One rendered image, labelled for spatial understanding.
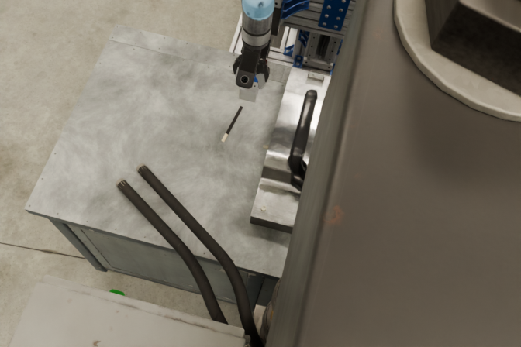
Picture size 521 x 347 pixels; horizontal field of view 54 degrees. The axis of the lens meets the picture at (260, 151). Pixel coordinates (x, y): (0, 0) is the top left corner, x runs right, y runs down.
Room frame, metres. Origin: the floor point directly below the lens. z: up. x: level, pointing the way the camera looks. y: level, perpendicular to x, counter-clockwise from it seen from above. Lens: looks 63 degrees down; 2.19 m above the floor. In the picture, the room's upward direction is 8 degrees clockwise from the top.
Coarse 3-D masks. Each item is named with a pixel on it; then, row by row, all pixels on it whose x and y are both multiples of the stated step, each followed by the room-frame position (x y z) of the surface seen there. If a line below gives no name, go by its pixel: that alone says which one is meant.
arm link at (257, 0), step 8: (248, 0) 0.83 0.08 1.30; (256, 0) 0.83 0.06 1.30; (264, 0) 0.84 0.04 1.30; (272, 0) 0.84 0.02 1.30; (248, 8) 0.82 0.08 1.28; (256, 8) 0.82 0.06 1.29; (264, 8) 0.82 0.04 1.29; (272, 8) 0.84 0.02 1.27; (248, 16) 0.82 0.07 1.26; (256, 16) 0.82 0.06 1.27; (264, 16) 0.82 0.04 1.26; (272, 16) 0.86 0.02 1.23; (248, 24) 0.82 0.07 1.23; (256, 24) 0.82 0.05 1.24; (264, 24) 0.82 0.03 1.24; (248, 32) 0.82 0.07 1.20; (256, 32) 0.82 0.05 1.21; (264, 32) 0.83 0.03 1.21
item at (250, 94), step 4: (256, 80) 0.86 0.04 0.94; (256, 84) 0.84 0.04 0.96; (240, 88) 0.81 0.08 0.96; (244, 88) 0.82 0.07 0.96; (252, 88) 0.82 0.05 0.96; (256, 88) 0.82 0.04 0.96; (240, 92) 0.81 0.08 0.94; (244, 92) 0.81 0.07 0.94; (248, 92) 0.81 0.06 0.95; (252, 92) 0.81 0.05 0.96; (256, 92) 0.81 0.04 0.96; (240, 96) 0.81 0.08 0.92; (244, 96) 0.81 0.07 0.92; (248, 96) 0.81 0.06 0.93; (252, 96) 0.81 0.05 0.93; (256, 96) 0.81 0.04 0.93; (248, 100) 0.81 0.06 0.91; (252, 100) 0.81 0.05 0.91
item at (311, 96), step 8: (312, 96) 0.87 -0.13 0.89; (304, 104) 0.84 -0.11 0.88; (312, 104) 0.85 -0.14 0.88; (304, 112) 0.81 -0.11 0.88; (312, 112) 0.81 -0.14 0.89; (304, 120) 0.79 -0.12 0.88; (304, 128) 0.76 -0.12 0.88; (296, 136) 0.72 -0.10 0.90; (304, 136) 0.73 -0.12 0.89; (296, 144) 0.69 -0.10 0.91; (304, 144) 0.69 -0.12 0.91; (296, 152) 0.66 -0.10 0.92; (304, 152) 0.65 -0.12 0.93; (288, 160) 0.61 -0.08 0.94; (296, 160) 0.64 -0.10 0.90; (296, 168) 0.62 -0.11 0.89; (304, 168) 0.60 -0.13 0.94; (296, 176) 0.60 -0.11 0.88; (304, 176) 0.59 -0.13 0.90; (296, 184) 0.57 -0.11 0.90
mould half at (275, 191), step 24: (288, 96) 0.86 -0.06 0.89; (288, 120) 0.78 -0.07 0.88; (312, 120) 0.79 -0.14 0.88; (288, 144) 0.68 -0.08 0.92; (264, 168) 0.59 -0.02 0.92; (288, 168) 0.60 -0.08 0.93; (264, 192) 0.54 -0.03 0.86; (288, 192) 0.56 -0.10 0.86; (264, 216) 0.47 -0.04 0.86; (288, 216) 0.48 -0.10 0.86
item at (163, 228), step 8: (120, 184) 0.52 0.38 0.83; (128, 184) 0.52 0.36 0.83; (128, 192) 0.49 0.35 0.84; (136, 192) 0.50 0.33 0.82; (136, 200) 0.47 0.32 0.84; (144, 208) 0.45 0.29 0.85; (144, 216) 0.43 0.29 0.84; (152, 216) 0.43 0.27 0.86; (152, 224) 0.41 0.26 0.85; (160, 224) 0.41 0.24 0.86; (160, 232) 0.39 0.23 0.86; (168, 232) 0.39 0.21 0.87; (168, 240) 0.37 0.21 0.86; (176, 240) 0.37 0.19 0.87
